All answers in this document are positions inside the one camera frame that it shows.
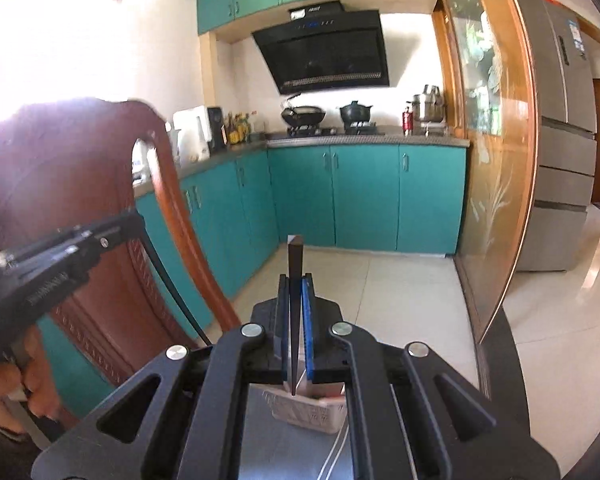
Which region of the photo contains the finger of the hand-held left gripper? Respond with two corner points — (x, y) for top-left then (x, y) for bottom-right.
(2, 210), (146, 275)

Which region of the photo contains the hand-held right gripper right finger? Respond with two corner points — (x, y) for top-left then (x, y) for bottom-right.
(300, 273), (563, 480)

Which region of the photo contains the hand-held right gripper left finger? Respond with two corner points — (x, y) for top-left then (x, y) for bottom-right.
(30, 274), (291, 480)

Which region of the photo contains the thin dark strip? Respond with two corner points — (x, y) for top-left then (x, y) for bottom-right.
(286, 234), (305, 397)

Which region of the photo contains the white plastic utensil holder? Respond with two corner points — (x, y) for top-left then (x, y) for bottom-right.
(267, 380), (346, 435)

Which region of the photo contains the person's left hand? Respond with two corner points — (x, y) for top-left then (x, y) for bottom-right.
(0, 330), (63, 436)

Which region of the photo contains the carved wooden chair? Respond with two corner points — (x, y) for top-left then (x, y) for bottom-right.
(0, 99), (243, 428)

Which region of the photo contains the white kitchen appliance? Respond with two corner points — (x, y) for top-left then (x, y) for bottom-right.
(172, 105), (211, 161)

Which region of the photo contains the black kitchen appliance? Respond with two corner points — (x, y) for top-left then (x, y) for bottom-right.
(206, 106), (227, 152)

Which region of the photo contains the group of condiment bottles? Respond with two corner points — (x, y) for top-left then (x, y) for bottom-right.
(226, 110), (267, 145)

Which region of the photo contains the grey kitchen countertop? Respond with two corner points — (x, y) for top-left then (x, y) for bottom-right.
(130, 127), (473, 198)

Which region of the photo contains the gas stove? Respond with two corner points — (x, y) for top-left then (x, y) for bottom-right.
(286, 122), (386, 137)

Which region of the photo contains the black wok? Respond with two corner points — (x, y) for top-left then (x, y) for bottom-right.
(280, 92), (327, 128)

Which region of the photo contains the black cooking pot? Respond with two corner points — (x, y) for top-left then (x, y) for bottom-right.
(339, 101), (374, 125)

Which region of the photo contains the stainless steel pot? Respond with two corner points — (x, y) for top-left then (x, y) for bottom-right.
(412, 85), (447, 123)

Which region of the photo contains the wood framed glass partition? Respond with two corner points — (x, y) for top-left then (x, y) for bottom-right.
(430, 0), (538, 343)

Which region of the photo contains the black range hood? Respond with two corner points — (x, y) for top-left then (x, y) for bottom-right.
(251, 1), (391, 96)

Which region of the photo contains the grey refrigerator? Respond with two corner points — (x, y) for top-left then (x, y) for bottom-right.
(512, 0), (598, 273)

